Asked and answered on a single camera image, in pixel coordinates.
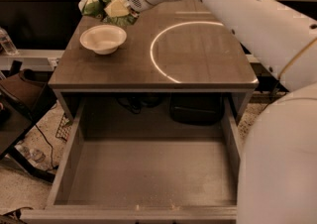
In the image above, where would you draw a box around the dark office chair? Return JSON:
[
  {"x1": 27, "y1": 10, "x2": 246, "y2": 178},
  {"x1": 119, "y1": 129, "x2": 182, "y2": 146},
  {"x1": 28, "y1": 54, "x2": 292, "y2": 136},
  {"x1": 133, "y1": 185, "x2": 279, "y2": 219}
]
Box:
[{"x1": 0, "y1": 60, "x2": 56, "y2": 182}]

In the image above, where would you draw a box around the grey open drawer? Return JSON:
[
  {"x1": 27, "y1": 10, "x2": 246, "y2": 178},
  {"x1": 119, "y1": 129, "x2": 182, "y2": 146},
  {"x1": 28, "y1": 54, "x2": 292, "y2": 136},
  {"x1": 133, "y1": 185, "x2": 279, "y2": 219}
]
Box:
[{"x1": 22, "y1": 97, "x2": 240, "y2": 224}]

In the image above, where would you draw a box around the clear plastic water bottle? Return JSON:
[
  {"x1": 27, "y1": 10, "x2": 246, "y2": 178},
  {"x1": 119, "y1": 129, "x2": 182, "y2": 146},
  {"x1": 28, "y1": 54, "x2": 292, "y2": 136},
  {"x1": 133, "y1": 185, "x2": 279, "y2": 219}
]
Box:
[{"x1": 0, "y1": 27, "x2": 19, "y2": 56}]

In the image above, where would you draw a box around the white paper bowl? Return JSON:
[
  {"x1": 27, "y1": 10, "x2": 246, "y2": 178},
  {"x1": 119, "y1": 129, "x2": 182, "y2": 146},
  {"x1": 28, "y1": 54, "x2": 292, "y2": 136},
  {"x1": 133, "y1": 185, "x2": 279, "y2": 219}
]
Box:
[{"x1": 79, "y1": 25, "x2": 127, "y2": 55}]

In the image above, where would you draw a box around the grey cabinet table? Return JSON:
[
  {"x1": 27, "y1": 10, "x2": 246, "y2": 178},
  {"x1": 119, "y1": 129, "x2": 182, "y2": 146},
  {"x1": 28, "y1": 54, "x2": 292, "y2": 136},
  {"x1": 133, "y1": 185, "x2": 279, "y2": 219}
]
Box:
[{"x1": 50, "y1": 0, "x2": 258, "y2": 118}]

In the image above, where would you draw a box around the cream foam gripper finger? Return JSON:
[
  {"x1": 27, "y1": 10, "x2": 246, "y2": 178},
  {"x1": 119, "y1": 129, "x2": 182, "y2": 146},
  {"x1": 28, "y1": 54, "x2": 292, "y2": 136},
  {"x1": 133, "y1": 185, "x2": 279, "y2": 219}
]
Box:
[{"x1": 104, "y1": 0, "x2": 130, "y2": 17}]

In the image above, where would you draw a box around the green jalapeno chip bag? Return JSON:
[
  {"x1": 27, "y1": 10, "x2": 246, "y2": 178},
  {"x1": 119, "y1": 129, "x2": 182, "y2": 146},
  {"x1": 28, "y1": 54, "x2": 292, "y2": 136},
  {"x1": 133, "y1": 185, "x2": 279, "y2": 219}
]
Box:
[{"x1": 78, "y1": 0, "x2": 139, "y2": 27}]

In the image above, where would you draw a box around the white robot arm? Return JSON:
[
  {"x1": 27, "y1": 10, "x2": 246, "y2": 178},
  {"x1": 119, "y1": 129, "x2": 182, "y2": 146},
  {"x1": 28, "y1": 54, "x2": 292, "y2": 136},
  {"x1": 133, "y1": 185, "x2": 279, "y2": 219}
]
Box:
[{"x1": 106, "y1": 0, "x2": 317, "y2": 224}]

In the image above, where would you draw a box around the black bag under table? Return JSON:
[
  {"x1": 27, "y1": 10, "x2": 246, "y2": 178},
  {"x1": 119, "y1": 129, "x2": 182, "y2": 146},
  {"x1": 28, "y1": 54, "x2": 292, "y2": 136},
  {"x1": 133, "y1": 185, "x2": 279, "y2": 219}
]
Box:
[{"x1": 169, "y1": 93, "x2": 224, "y2": 126}]

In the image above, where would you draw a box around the plastic bottle on floor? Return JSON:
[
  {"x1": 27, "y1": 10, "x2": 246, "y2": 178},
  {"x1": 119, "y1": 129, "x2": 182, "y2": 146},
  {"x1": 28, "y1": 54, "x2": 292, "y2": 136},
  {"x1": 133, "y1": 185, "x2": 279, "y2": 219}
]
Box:
[{"x1": 16, "y1": 145, "x2": 50, "y2": 170}]

